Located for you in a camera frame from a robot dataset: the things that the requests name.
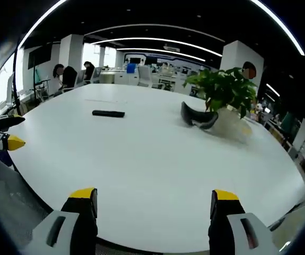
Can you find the white cabinet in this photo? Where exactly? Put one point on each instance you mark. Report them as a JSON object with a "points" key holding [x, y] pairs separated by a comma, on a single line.
{"points": [[125, 77]]}

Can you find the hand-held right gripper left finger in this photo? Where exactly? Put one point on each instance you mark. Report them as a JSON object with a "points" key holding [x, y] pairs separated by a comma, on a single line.
{"points": [[75, 220]]}

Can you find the white plush toy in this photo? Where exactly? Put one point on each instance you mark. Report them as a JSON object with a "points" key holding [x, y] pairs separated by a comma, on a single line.
{"points": [[259, 108]]}

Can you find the blue box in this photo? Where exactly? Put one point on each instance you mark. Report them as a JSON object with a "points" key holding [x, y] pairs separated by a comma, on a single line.
{"points": [[131, 68]]}

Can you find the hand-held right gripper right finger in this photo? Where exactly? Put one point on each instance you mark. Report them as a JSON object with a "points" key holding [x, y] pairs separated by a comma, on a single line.
{"points": [[229, 220]]}

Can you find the black remote control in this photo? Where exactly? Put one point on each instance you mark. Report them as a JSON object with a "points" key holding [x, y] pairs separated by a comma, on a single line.
{"points": [[108, 113]]}

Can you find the green potted plant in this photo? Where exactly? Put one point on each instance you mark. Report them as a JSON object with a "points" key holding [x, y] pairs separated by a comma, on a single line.
{"points": [[225, 93]]}

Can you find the black curved headset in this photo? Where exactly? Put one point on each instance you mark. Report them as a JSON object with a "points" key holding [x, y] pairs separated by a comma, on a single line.
{"points": [[194, 117]]}

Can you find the white office chair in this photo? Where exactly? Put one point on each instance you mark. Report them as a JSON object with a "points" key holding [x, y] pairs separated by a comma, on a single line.
{"points": [[96, 75], [144, 75]]}

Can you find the black wall screen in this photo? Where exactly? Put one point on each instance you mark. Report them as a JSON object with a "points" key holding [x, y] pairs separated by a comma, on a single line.
{"points": [[39, 56]]}

